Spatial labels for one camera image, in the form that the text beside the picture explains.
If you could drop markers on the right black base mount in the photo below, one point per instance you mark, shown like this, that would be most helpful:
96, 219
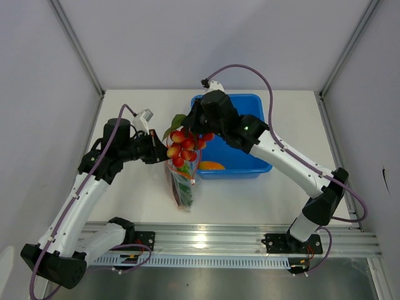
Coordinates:
284, 243

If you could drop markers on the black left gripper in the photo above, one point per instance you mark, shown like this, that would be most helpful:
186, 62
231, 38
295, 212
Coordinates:
157, 151

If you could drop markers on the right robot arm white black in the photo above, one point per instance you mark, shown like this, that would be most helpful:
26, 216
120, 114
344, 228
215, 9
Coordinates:
324, 187

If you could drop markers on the right aluminium frame post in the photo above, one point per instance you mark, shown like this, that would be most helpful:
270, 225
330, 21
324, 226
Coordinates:
352, 42

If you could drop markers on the orange mango slice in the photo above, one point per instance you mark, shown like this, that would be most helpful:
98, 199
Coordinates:
210, 166

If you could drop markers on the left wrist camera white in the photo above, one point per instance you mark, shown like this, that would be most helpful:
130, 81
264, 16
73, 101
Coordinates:
141, 120

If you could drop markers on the white slotted cable duct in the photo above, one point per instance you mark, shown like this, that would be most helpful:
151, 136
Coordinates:
192, 261

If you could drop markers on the green cucumber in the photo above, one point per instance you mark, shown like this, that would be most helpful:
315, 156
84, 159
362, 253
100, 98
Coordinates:
185, 194

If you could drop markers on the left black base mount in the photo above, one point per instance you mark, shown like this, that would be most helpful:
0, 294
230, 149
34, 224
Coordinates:
142, 241

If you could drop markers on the left aluminium frame post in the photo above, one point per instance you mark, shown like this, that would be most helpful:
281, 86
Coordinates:
76, 45

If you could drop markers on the clear zip top bag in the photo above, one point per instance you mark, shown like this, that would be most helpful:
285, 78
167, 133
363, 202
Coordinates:
181, 175

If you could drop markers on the aluminium frame post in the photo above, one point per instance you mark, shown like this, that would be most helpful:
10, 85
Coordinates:
76, 45
352, 42

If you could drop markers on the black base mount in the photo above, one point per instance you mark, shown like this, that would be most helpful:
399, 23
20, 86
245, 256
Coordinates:
142, 241
284, 243

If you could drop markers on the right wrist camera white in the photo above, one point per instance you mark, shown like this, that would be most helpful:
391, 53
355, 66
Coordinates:
211, 85

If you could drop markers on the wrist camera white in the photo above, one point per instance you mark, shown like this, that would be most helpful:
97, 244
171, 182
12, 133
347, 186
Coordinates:
211, 85
141, 120

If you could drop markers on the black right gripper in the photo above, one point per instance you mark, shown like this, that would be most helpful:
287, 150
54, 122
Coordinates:
190, 122

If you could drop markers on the aluminium mounting rail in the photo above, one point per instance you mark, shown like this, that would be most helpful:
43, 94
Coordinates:
245, 240

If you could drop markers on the red lychee bunch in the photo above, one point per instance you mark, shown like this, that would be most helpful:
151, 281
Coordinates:
183, 146

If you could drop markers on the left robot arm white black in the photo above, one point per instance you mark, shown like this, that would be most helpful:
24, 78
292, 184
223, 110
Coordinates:
59, 256

